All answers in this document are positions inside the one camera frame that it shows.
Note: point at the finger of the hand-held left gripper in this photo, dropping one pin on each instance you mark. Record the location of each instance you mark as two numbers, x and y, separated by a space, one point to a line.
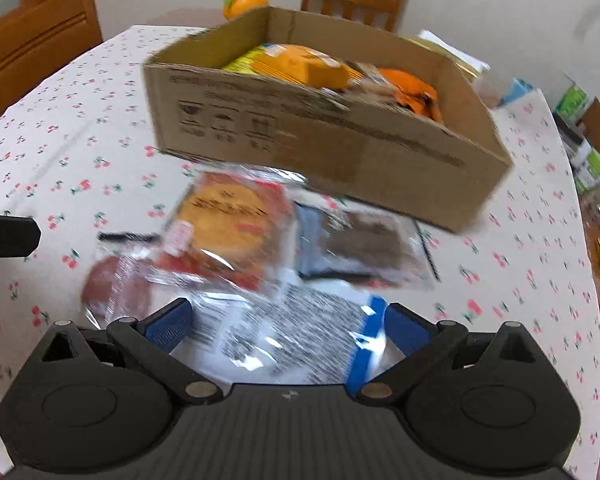
10 237

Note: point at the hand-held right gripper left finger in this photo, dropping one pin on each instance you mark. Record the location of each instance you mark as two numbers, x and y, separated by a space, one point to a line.
167 327

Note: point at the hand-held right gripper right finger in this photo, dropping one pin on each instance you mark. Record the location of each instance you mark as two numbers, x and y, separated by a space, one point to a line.
405 330

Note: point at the small red and white packet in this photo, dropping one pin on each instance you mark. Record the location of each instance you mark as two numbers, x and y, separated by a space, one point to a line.
112 285

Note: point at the clear packet with dark filling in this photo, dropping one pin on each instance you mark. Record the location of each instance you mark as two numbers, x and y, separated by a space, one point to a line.
365 245

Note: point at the red clear round cake packet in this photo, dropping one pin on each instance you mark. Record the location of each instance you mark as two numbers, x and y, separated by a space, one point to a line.
225 225

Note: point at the brown cardboard box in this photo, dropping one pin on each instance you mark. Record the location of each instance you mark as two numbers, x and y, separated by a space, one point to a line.
330 160

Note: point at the crinkled orange snack bag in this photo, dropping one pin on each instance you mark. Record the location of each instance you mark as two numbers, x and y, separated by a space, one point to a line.
405 85

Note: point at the long yellow snack packet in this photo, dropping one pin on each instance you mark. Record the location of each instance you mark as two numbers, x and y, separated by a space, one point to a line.
245 62

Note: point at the small orange snack packet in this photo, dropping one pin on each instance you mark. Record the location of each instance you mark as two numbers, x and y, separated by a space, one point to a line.
300 65

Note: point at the cherry print tablecloth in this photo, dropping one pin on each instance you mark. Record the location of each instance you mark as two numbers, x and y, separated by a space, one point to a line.
80 135

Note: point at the green lid jar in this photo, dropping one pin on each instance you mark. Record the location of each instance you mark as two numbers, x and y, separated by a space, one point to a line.
592 167

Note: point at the small blue object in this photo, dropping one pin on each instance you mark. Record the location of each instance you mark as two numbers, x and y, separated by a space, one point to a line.
516 92

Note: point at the gold tissue box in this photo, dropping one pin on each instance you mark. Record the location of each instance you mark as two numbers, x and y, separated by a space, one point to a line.
455 55

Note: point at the green and white carton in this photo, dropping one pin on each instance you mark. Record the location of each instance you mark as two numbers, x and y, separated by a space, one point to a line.
572 102

